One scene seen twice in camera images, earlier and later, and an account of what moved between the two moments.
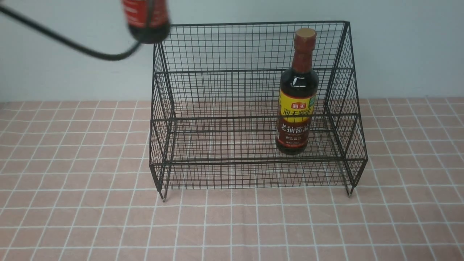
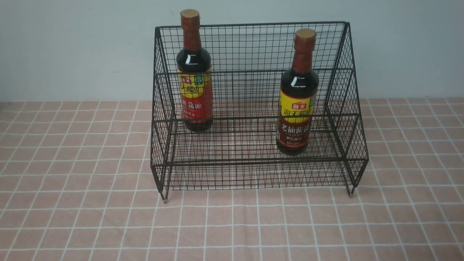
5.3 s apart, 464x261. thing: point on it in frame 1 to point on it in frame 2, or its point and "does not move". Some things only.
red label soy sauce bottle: (149, 20) to (194, 77)
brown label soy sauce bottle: (298, 94) does not move
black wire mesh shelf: (256, 105) does not move
